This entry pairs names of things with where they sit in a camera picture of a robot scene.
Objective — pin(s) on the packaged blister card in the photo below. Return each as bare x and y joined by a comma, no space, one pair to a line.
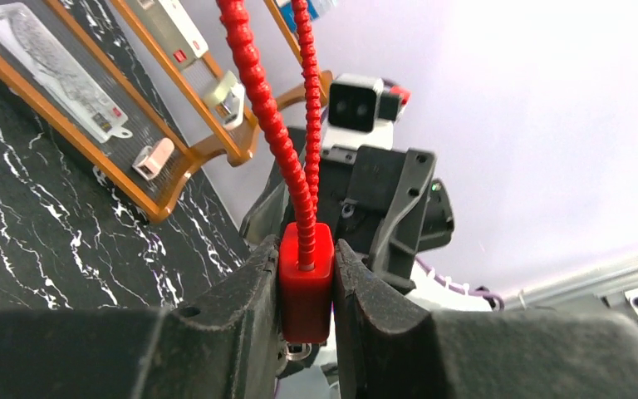
64,78

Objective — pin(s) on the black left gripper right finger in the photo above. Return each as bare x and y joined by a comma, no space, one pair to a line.
390,347

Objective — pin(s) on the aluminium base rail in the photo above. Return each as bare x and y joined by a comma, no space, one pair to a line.
608,287

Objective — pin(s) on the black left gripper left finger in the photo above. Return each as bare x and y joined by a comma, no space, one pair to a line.
225,344

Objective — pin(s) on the orange wooden shelf rack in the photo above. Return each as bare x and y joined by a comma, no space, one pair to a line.
158,197

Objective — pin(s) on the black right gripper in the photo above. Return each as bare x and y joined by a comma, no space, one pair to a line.
374,199

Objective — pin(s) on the red cable padlock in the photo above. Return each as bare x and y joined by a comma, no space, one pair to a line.
306,254

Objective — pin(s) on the white red staple box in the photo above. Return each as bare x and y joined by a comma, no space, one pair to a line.
172,29

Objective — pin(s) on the small pink white eraser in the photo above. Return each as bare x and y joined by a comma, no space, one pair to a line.
153,158

